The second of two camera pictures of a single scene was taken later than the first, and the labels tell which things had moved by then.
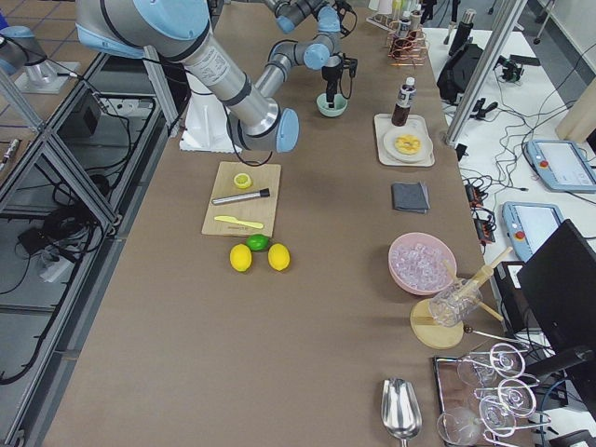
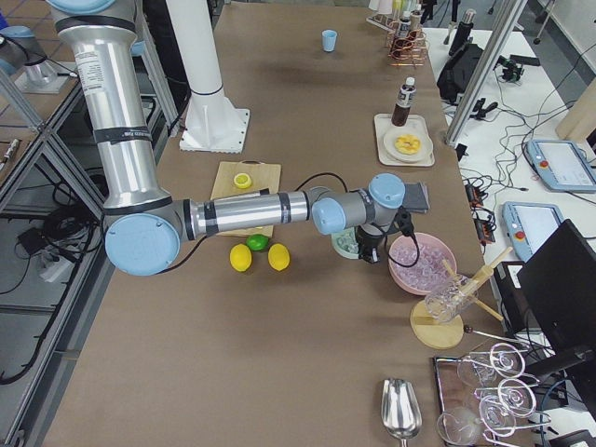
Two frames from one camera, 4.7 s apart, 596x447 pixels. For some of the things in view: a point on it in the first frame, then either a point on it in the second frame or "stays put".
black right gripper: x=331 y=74 → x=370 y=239
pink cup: x=385 y=6 stays put
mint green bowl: x=340 y=104 → x=345 y=243
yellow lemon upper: x=240 y=257 stays put
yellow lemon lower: x=278 y=256 stays put
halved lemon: x=242 y=181 stays put
